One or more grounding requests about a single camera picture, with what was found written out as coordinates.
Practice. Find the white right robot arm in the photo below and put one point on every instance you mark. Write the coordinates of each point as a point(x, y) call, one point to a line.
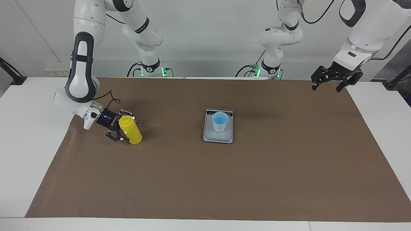
point(82, 80)

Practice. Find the brown paper table mat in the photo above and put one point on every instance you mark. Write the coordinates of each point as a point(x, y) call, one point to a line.
point(205, 179)

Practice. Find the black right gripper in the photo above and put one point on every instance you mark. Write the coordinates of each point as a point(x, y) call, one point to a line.
point(107, 118)

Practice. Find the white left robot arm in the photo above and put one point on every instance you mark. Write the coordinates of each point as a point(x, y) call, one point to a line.
point(369, 29)

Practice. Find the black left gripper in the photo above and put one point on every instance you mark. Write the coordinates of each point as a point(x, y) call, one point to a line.
point(340, 72)

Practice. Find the green lit base connector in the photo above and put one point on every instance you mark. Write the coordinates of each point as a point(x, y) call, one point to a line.
point(278, 74)
point(256, 71)
point(164, 71)

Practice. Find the silver digital kitchen scale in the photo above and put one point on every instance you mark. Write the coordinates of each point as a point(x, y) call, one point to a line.
point(218, 137)

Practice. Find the light blue plastic cup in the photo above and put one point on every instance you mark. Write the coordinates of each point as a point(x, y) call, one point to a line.
point(220, 123)

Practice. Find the black table clamp stand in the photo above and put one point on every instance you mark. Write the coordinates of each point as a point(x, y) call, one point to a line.
point(393, 83)
point(16, 78)

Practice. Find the yellow seasoning squeeze bottle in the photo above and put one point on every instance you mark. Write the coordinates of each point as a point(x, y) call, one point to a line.
point(132, 133)

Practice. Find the white wall socket box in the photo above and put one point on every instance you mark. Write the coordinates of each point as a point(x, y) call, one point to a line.
point(57, 69)

